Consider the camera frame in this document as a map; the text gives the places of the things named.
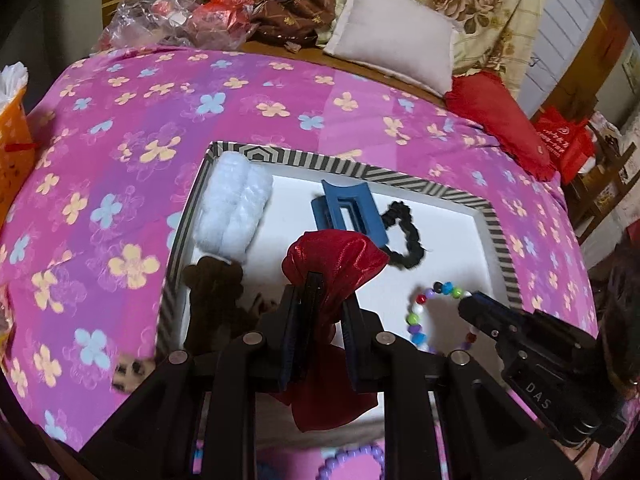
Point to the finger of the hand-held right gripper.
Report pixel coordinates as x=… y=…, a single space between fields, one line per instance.
x=477 y=317
x=500 y=307

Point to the striped shallow cardboard box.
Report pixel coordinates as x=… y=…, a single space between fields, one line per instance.
x=295 y=210

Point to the brown plush hair bow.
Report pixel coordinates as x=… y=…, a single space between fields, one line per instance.
x=215 y=295

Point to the red satin hair bow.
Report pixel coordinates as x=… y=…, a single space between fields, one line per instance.
x=335 y=260

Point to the blue hair claw clip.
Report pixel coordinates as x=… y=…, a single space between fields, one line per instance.
x=332 y=197

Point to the black scrunchie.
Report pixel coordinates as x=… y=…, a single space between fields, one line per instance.
x=407 y=255

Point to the orange plastic basket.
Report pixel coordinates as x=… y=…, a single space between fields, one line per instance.
x=15 y=160

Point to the red shopping bag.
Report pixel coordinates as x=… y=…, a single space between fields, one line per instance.
x=565 y=145

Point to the white plastic bag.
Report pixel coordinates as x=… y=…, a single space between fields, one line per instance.
x=11 y=82

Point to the brown floral quilt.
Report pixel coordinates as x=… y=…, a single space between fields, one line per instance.
x=300 y=10

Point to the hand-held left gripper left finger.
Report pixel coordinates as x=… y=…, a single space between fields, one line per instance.
x=292 y=340

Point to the wooden rack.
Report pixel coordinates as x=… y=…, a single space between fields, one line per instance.
x=605 y=180

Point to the white pillow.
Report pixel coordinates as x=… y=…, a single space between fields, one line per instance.
x=395 y=35

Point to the white fluffy hair clip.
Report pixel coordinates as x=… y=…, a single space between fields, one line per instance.
x=235 y=200

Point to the pile of clear plastic bags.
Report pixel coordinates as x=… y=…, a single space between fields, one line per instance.
x=165 y=10

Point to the cream floral quilt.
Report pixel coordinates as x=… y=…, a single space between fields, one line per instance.
x=480 y=5

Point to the red cushion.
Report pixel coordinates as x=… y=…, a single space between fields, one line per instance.
x=495 y=115

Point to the leopard print hair accessory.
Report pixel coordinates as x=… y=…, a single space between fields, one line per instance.
x=131 y=372

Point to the pink floral blanket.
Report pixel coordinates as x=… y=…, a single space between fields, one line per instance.
x=125 y=185

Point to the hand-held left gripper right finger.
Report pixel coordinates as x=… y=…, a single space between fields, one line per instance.
x=352 y=345

